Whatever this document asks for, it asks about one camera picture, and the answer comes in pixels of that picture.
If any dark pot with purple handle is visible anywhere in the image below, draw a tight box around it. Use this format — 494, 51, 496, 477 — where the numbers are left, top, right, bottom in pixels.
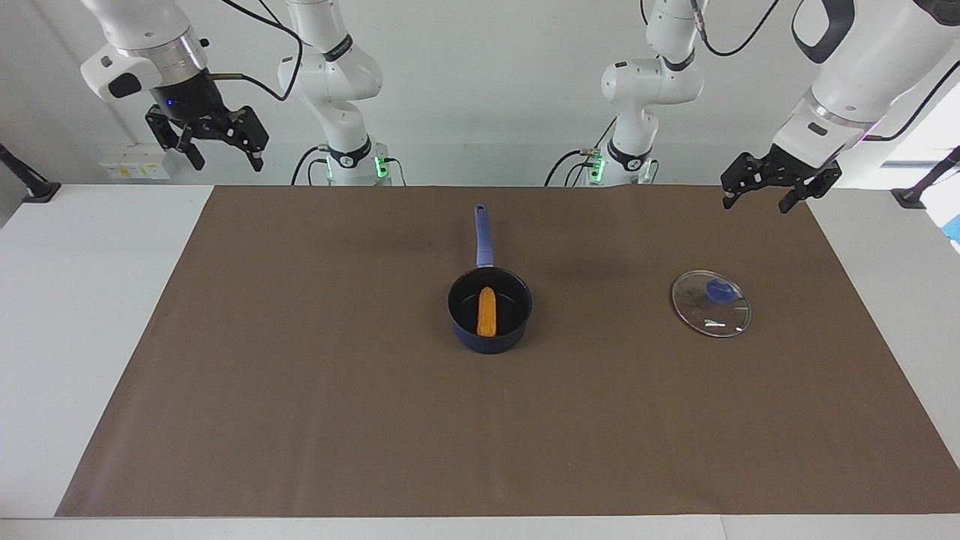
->
447, 204, 534, 356

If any white wall socket box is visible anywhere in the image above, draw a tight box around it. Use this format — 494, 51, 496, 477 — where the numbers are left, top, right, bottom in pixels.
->
99, 143, 173, 182

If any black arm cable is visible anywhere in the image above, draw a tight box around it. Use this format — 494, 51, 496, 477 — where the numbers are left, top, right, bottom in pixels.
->
205, 0, 305, 103
691, 0, 960, 143

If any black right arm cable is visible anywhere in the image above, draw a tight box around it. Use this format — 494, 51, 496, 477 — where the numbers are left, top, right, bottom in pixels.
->
205, 0, 305, 103

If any brown table mat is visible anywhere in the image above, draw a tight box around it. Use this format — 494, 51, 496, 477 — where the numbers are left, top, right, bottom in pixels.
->
55, 185, 960, 518

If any yellow toy corn cob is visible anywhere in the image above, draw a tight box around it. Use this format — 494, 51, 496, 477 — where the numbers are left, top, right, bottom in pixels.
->
476, 286, 499, 338

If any black base power cable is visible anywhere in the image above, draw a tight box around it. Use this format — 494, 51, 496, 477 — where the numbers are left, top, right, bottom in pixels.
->
544, 115, 619, 188
290, 145, 408, 187

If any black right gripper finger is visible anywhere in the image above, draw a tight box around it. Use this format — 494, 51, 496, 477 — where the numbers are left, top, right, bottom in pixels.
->
238, 106, 271, 174
177, 137, 206, 173

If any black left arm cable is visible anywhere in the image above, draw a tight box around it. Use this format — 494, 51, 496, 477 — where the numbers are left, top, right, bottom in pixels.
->
691, 0, 960, 143

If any black clamp stand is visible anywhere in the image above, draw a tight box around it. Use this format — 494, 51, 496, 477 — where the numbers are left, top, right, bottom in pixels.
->
890, 145, 960, 210
0, 143, 62, 204

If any glass lid with blue knob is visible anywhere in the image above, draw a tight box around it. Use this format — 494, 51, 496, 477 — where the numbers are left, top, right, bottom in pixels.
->
670, 269, 753, 339

